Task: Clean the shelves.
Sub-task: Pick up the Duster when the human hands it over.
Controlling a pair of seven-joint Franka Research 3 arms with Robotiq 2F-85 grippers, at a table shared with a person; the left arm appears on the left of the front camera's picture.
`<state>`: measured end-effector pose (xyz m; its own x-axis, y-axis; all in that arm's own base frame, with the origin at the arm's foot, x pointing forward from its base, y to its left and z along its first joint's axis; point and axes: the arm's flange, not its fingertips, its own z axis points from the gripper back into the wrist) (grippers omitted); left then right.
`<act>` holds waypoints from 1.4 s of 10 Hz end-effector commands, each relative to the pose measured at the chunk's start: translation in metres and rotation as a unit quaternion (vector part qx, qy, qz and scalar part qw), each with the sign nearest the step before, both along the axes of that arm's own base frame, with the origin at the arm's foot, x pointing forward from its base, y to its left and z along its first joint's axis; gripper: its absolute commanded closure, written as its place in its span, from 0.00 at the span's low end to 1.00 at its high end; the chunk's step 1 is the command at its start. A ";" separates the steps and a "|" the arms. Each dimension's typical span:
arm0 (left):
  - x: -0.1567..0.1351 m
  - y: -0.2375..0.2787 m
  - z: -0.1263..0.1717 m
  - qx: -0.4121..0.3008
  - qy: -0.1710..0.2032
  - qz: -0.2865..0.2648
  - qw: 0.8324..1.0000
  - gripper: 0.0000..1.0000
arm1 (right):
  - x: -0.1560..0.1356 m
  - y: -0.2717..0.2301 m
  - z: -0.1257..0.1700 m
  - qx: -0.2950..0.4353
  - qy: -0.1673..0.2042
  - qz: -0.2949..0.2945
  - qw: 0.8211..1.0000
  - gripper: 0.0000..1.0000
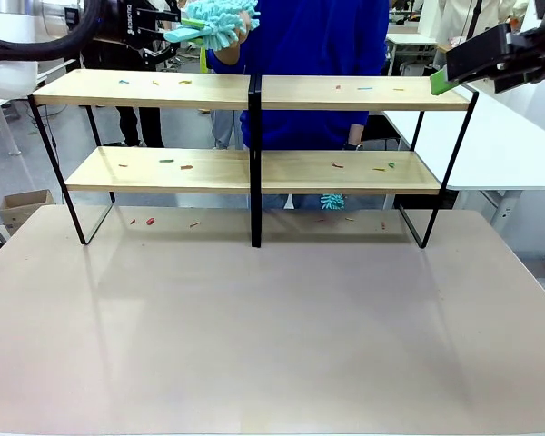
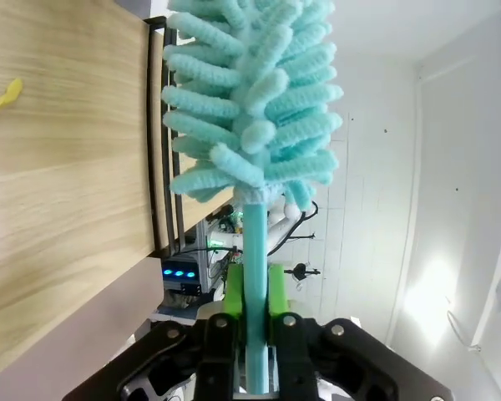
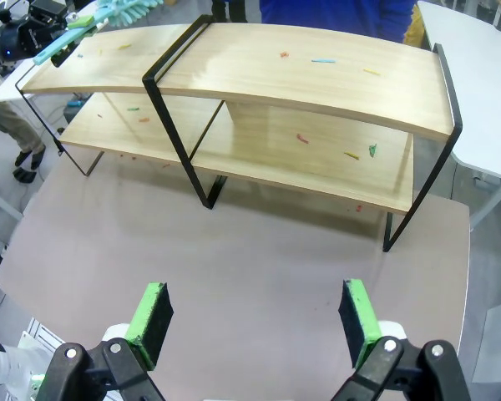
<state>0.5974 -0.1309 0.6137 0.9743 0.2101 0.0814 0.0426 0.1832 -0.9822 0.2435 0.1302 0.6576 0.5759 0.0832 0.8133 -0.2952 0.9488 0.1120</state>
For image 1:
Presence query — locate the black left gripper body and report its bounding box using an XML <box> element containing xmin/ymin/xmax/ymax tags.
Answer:
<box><xmin>93</xmin><ymin>0</ymin><xmax>142</xmax><ymax>47</ymax></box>

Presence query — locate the teal microfiber duster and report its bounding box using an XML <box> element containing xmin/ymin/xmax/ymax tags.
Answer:
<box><xmin>320</xmin><ymin>193</ymin><xmax>346</xmax><ymax>213</ymax></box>
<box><xmin>163</xmin><ymin>0</ymin><xmax>261</xmax><ymax>50</ymax></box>

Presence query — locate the person's left forearm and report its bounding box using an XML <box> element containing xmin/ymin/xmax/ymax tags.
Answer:
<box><xmin>348</xmin><ymin>122</ymin><xmax>368</xmax><ymax>146</ymax></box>

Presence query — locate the person's right hand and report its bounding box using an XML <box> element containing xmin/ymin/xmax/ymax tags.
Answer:
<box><xmin>213</xmin><ymin>10</ymin><xmax>252</xmax><ymax>65</ymax></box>

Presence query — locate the black tripod pole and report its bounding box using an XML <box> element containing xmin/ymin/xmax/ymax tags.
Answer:
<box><xmin>465</xmin><ymin>0</ymin><xmax>483</xmax><ymax>42</ymax></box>

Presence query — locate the person in white coat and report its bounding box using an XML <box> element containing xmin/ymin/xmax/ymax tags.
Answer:
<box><xmin>435</xmin><ymin>0</ymin><xmax>530</xmax><ymax>46</ymax></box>

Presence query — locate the large white table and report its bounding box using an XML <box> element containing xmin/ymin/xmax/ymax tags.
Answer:
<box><xmin>381</xmin><ymin>79</ymin><xmax>545</xmax><ymax>231</ymax></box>

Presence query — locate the small white desk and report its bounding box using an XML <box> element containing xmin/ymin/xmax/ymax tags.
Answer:
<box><xmin>384</xmin><ymin>32</ymin><xmax>439</xmax><ymax>77</ymax></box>

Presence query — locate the person in black trousers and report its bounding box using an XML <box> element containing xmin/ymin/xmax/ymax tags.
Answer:
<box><xmin>115</xmin><ymin>106</ymin><xmax>166</xmax><ymax>149</ymax></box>

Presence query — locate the person in grey jeans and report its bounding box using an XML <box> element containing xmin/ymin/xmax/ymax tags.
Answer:
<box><xmin>210</xmin><ymin>108</ymin><xmax>246</xmax><ymax>151</ymax></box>

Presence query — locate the person in blue sweater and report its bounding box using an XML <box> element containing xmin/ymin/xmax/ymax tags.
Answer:
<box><xmin>206</xmin><ymin>0</ymin><xmax>391</xmax><ymax>213</ymax></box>

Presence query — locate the brown cardboard box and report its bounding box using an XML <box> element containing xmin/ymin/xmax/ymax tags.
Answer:
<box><xmin>0</xmin><ymin>189</ymin><xmax>56</xmax><ymax>237</ymax></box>

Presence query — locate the wooden shelf black metal frame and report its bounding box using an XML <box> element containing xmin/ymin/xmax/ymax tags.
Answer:
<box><xmin>26</xmin><ymin>67</ymin><xmax>481</xmax><ymax>250</ymax></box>

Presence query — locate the black corrugated cable hose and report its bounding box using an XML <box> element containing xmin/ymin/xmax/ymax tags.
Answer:
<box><xmin>0</xmin><ymin>0</ymin><xmax>113</xmax><ymax>64</ymax></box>

